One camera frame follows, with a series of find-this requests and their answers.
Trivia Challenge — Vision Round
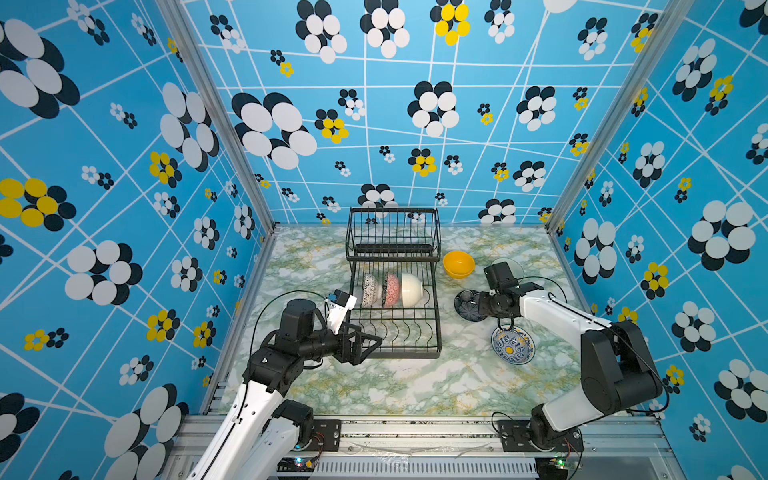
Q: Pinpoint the aluminium front rail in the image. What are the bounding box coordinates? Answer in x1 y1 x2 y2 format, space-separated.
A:
161 415 688 480

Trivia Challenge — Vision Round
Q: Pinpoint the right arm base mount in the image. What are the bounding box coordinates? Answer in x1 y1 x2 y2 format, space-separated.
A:
492 418 584 454

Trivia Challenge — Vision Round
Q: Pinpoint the dark blue patterned bowl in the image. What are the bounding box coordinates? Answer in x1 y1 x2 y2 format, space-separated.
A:
453 289 487 322

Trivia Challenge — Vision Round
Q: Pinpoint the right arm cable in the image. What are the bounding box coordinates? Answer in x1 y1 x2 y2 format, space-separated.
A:
497 274 670 415

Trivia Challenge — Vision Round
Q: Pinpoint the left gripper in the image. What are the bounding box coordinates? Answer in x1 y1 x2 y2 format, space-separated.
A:
301 319 383 364

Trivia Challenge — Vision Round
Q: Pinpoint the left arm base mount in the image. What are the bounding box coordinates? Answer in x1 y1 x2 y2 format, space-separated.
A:
292 418 342 454

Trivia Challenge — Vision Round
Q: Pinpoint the blue yellow floral bowl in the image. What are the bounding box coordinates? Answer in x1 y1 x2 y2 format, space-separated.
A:
491 327 536 365

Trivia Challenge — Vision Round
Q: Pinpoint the plain white bowl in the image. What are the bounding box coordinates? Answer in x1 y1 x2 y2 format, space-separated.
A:
400 272 423 308

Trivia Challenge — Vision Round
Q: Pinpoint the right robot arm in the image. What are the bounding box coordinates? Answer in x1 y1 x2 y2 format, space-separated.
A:
479 263 664 450

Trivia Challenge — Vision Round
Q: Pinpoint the black floral pink bowl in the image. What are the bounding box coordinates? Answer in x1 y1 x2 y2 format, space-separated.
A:
384 273 401 308

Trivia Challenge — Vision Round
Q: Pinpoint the pale green glass bowl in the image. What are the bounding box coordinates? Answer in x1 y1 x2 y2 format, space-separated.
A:
492 257 525 278

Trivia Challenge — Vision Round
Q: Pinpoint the white red lattice bowl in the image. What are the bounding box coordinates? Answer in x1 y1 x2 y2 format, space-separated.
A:
362 273 384 308

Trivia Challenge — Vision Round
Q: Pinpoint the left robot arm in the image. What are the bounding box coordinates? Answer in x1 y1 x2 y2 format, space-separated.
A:
188 290 383 479

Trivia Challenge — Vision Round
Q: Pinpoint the black two-tier dish rack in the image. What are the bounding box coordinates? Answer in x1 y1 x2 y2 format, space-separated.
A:
345 207 442 359

